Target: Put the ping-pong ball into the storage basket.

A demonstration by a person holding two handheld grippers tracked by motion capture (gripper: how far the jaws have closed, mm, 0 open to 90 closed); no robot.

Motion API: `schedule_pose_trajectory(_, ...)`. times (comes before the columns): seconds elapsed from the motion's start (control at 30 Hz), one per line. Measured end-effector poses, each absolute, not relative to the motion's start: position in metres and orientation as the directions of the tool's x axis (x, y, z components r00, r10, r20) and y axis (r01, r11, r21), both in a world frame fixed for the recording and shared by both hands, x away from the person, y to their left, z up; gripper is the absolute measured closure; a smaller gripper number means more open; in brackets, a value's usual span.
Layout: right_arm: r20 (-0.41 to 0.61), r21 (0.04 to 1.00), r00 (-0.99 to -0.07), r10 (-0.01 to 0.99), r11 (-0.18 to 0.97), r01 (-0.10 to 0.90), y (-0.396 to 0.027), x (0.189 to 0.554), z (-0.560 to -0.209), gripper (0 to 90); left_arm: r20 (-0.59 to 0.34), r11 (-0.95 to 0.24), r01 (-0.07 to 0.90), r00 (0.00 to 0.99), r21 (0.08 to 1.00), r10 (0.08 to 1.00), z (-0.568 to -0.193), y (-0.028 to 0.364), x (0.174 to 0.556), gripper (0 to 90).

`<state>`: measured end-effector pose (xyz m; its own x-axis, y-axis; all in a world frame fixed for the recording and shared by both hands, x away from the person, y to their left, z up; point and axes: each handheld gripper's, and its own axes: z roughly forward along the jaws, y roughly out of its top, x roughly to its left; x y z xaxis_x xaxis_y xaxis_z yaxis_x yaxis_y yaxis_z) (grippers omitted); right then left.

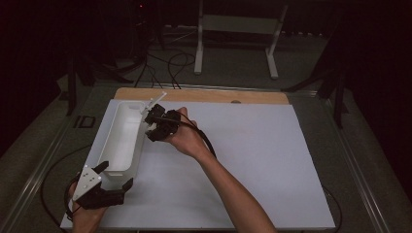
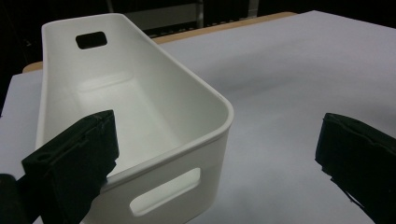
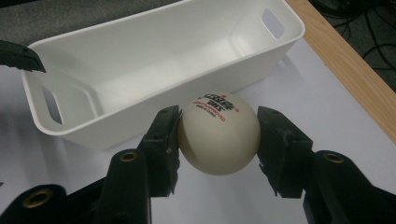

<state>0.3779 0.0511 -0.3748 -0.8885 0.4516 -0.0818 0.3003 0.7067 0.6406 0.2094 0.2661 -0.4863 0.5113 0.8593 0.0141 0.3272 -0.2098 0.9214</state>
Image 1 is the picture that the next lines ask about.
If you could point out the person's right hand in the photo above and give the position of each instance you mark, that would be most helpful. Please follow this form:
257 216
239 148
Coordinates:
189 139

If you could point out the grey metal floor rail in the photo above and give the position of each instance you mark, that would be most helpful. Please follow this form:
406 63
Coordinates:
35 171
356 168

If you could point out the white board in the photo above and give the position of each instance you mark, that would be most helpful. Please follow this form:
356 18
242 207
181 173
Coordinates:
259 168

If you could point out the white metal stand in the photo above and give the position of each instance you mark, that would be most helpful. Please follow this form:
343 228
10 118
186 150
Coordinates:
239 24

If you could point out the white plastic bin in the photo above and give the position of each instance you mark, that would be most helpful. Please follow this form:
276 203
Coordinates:
124 136

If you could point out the grey round grommet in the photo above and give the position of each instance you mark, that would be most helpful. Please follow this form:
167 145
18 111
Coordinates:
235 101

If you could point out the wooden table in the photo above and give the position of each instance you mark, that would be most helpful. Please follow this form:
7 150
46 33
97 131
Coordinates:
207 95

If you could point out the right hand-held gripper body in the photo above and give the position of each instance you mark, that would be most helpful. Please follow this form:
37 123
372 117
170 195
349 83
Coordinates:
168 121

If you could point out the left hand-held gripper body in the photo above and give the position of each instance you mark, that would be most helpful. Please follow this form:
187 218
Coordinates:
87 191

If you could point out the dark tripod stand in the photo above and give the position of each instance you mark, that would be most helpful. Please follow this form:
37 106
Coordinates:
72 90
338 103

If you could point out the person's left hand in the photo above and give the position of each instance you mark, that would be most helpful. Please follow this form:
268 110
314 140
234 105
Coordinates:
85 220

